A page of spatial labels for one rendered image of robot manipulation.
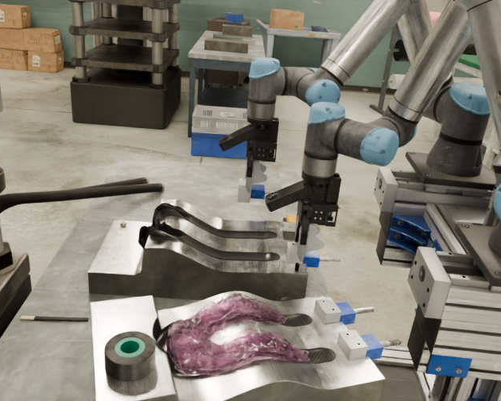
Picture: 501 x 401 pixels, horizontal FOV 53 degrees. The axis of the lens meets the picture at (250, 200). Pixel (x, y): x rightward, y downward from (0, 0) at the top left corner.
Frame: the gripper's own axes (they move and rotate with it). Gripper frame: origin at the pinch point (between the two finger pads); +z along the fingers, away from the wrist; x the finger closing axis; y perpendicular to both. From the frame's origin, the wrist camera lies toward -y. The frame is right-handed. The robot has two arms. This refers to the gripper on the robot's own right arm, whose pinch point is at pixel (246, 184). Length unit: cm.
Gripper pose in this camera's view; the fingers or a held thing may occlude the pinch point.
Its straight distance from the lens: 143.8
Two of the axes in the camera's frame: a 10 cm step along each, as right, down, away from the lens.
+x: -0.1, -4.2, 9.1
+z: -0.8, 9.1, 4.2
